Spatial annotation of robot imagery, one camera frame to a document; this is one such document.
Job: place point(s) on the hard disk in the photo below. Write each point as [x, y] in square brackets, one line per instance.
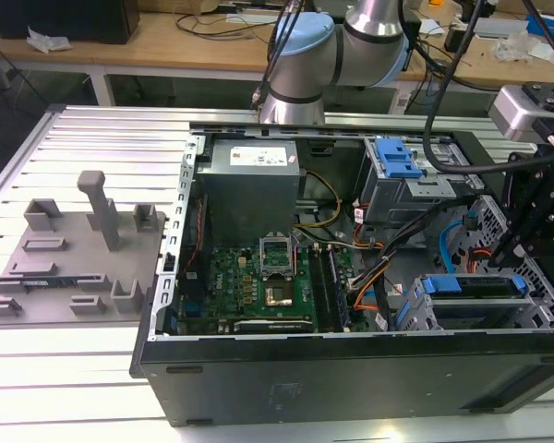
[466, 284]

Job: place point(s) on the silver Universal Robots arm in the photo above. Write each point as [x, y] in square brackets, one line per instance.
[304, 60]

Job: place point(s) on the metal disk bay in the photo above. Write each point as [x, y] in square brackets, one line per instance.
[485, 318]

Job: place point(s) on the black RAM slot bank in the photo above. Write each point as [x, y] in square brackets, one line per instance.
[325, 295]

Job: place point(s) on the metal drive cage blue latch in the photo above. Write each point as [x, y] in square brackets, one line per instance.
[397, 184]

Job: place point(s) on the black open PC case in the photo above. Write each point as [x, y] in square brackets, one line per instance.
[351, 383]

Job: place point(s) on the grey power supply unit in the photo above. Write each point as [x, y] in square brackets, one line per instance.
[249, 194]

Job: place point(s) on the black graphics card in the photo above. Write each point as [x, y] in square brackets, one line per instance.
[272, 326]

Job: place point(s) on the green Dell motherboard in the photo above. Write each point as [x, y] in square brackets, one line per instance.
[240, 281]

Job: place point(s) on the wooden desk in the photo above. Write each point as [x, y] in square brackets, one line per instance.
[175, 46]

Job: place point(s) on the grey parts rack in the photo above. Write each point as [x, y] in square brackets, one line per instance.
[74, 258]

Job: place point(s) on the RAM stick with blue label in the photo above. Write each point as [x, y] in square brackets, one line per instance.
[41, 281]

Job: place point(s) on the black box on desk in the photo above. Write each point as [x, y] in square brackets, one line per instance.
[64, 18]

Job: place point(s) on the crumpled white paper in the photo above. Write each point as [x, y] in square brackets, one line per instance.
[46, 40]

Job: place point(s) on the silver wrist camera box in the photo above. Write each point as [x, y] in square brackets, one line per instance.
[512, 115]

